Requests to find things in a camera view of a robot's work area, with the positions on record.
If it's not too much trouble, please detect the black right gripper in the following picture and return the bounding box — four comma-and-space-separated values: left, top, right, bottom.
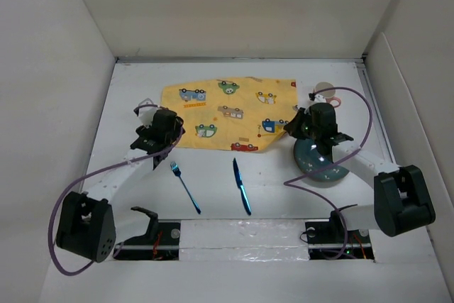
283, 107, 321, 141

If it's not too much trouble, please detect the yellow vehicle print cloth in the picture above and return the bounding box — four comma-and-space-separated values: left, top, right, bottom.
161, 77, 298, 153

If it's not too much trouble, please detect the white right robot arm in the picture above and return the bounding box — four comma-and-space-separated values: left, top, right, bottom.
284, 103, 436, 237

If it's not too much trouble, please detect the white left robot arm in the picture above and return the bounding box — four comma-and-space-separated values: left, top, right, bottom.
48, 104, 184, 264

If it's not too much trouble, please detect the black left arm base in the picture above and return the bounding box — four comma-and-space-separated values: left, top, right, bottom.
112, 206, 181, 261

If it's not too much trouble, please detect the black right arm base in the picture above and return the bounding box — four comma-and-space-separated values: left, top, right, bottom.
299, 211, 375, 260

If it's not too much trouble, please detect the pink ceramic mug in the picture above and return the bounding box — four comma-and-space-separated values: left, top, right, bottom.
313, 82, 341, 108

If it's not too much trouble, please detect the dark teal ceramic plate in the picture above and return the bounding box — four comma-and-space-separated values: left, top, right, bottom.
293, 139, 350, 183

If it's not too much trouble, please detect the blue metal fork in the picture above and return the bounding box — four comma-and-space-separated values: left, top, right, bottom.
170, 162, 201, 214

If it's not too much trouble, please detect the blue metal knife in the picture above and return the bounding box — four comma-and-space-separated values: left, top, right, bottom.
233, 158, 252, 216

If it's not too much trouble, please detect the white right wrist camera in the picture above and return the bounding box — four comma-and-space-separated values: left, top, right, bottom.
309, 93, 327, 105

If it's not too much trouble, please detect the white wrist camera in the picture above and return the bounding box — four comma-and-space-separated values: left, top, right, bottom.
309, 93, 327, 105
133, 98, 159, 127

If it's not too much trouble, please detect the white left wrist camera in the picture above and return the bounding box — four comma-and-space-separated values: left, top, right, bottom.
133, 98, 159, 127

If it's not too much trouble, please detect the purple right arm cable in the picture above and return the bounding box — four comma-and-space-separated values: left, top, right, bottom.
284, 86, 373, 260

